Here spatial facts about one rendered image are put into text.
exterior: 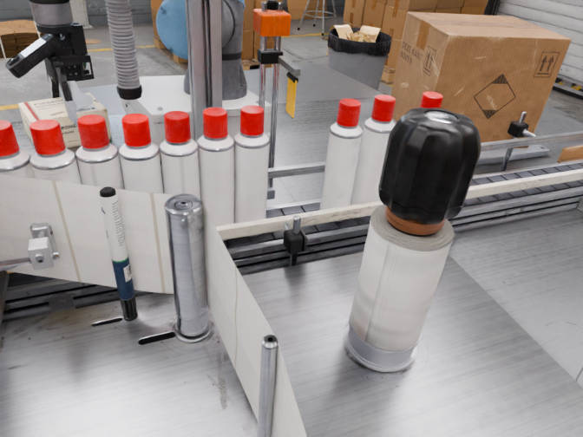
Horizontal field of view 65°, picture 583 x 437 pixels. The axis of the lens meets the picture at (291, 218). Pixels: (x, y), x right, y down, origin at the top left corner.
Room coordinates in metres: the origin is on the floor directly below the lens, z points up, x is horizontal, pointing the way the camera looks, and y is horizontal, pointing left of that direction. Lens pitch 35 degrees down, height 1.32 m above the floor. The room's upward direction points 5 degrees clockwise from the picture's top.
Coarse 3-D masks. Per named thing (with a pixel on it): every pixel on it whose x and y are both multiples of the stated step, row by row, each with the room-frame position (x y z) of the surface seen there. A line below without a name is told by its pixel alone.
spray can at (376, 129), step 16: (384, 96) 0.70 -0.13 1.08; (384, 112) 0.68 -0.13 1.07; (368, 128) 0.68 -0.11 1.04; (384, 128) 0.67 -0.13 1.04; (368, 144) 0.68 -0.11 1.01; (384, 144) 0.67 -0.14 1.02; (368, 160) 0.67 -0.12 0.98; (368, 176) 0.67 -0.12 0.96; (352, 192) 0.70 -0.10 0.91; (368, 192) 0.67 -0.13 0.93
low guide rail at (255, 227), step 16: (544, 176) 0.81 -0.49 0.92; (560, 176) 0.82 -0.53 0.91; (576, 176) 0.84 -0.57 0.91; (480, 192) 0.74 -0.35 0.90; (496, 192) 0.76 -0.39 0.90; (336, 208) 0.63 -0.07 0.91; (352, 208) 0.63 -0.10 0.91; (368, 208) 0.65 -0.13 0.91; (240, 224) 0.56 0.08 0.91; (256, 224) 0.57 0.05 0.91; (272, 224) 0.58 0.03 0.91; (304, 224) 0.60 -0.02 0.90
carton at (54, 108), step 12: (24, 108) 0.95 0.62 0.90; (36, 108) 0.95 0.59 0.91; (48, 108) 0.96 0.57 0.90; (60, 108) 0.97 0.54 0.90; (84, 108) 0.98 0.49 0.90; (96, 108) 0.98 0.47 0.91; (24, 120) 0.95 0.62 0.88; (36, 120) 0.89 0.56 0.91; (60, 120) 0.92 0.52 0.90; (72, 132) 0.93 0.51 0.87; (108, 132) 0.98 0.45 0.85; (72, 144) 0.93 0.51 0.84
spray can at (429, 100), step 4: (424, 92) 0.74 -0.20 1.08; (428, 92) 0.74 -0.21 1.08; (432, 92) 0.74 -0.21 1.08; (424, 96) 0.73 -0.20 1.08; (428, 96) 0.72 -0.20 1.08; (432, 96) 0.72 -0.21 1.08; (436, 96) 0.72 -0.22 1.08; (440, 96) 0.72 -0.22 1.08; (424, 100) 0.72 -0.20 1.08; (428, 100) 0.72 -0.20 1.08; (432, 100) 0.72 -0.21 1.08; (436, 100) 0.72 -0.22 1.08; (440, 100) 0.72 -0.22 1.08; (420, 104) 0.73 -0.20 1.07; (424, 104) 0.72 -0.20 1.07; (428, 104) 0.72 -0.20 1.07; (432, 104) 0.72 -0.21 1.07; (436, 104) 0.72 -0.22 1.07; (440, 104) 0.72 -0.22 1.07
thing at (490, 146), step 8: (536, 136) 0.90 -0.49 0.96; (544, 136) 0.90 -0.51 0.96; (552, 136) 0.91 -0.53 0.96; (560, 136) 0.91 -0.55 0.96; (568, 136) 0.92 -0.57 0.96; (576, 136) 0.93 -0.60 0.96; (488, 144) 0.84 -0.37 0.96; (496, 144) 0.84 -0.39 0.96; (504, 144) 0.85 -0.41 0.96; (512, 144) 0.86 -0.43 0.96; (520, 144) 0.87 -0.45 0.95; (528, 144) 0.88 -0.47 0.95; (536, 144) 0.89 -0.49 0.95; (272, 168) 0.66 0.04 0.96; (280, 168) 0.66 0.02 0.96; (288, 168) 0.67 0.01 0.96; (296, 168) 0.67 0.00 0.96; (304, 168) 0.68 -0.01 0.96; (312, 168) 0.68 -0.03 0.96; (320, 168) 0.69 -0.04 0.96; (272, 176) 0.65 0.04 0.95; (280, 176) 0.66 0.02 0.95
